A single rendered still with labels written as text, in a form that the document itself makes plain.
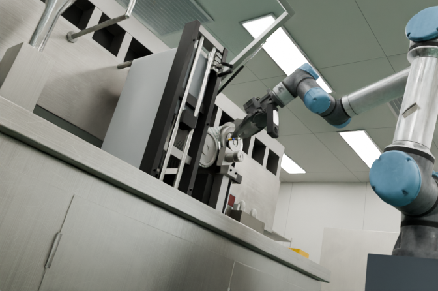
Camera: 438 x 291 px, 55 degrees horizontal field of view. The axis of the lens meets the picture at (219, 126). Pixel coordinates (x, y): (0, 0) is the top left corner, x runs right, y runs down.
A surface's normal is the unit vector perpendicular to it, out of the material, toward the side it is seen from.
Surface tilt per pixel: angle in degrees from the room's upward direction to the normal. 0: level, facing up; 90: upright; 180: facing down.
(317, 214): 90
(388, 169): 98
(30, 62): 90
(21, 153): 90
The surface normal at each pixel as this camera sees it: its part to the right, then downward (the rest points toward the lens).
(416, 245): -0.48, -0.70
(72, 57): 0.78, -0.08
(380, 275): -0.65, -0.43
